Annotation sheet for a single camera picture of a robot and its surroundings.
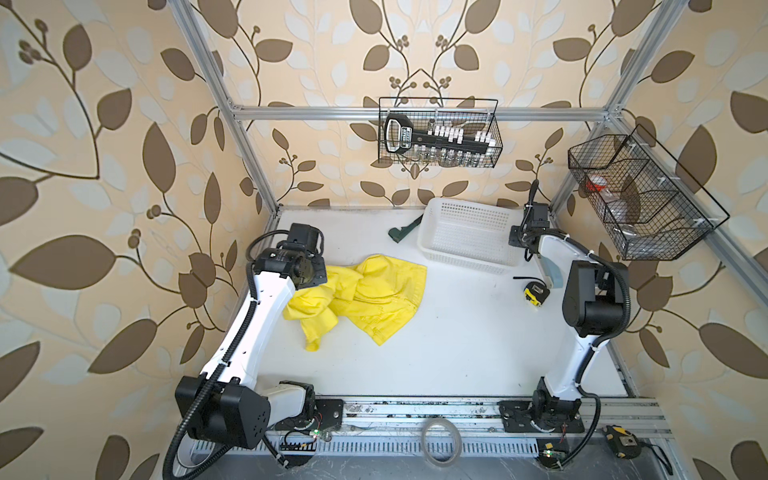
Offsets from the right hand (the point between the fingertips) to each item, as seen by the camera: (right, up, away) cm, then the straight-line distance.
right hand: (524, 238), depth 100 cm
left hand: (-66, -9, -22) cm, 70 cm away
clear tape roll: (-29, -47, -32) cm, 64 cm away
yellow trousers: (-49, -18, -7) cm, 53 cm away
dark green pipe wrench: (-43, +1, +11) cm, 45 cm away
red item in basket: (+11, +15, -19) cm, 27 cm away
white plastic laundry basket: (-16, +1, +11) cm, 19 cm away
